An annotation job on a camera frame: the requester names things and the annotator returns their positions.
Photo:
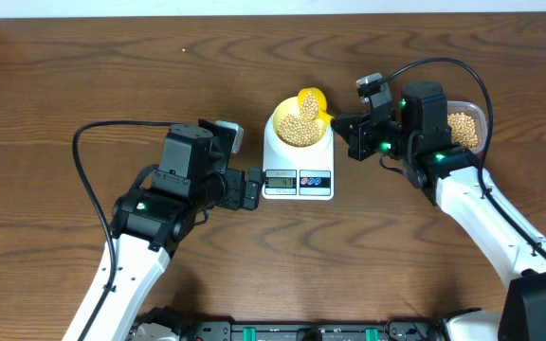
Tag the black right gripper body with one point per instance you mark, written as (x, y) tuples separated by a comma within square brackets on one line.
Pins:
[(383, 138)]

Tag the white digital kitchen scale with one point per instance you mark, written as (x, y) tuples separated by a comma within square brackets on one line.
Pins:
[(298, 173)]

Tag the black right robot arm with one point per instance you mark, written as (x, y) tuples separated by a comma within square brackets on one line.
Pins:
[(454, 179)]

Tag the yellow measuring scoop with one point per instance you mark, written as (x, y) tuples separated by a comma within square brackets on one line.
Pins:
[(313, 105)]

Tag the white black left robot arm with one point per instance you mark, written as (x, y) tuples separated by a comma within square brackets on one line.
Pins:
[(157, 212)]

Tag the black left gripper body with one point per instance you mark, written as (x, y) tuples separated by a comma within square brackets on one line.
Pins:
[(233, 198)]

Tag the clear container of soybeans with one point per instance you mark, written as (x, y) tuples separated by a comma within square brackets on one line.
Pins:
[(468, 125)]

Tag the soybeans in yellow bowl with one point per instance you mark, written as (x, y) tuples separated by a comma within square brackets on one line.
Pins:
[(299, 132)]

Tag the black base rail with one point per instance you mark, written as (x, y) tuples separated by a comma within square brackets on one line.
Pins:
[(167, 324)]

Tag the yellow plastic bowl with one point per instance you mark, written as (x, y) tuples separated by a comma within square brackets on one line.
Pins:
[(290, 107)]

